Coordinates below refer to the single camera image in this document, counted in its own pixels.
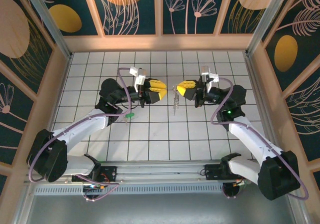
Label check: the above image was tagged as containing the aluminium frame post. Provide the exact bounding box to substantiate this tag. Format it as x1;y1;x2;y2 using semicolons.
246;0;294;57
19;0;74;62

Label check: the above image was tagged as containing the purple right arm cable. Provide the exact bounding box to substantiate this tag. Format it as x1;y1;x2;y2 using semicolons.
210;78;309;201

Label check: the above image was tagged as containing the grey metal panel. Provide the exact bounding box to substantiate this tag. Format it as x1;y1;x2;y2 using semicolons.
14;181;308;224

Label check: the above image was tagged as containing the slotted metal cable duct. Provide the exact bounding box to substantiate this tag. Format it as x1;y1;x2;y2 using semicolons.
33;185;227;196

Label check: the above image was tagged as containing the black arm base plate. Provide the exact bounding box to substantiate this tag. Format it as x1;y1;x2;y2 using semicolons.
71;165;118;183
203;163;251;181

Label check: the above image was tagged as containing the aluminium mounting rail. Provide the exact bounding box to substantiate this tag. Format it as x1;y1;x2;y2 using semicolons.
24;160;296;184

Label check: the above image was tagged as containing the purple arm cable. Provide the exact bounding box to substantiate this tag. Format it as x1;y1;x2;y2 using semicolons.
210;78;309;201
29;67;133;202

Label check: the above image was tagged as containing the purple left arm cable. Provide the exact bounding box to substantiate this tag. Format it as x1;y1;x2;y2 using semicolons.
29;67;133;202

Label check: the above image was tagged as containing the aluminium side rail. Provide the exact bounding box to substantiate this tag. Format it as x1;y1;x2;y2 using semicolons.
243;53;286;162

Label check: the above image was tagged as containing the green-headed key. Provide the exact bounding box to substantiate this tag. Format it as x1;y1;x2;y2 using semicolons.
123;112;136;127

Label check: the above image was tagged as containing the small circuit board with wires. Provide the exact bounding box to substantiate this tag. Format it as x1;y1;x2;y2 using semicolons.
232;178;251;186
82;183;107;192

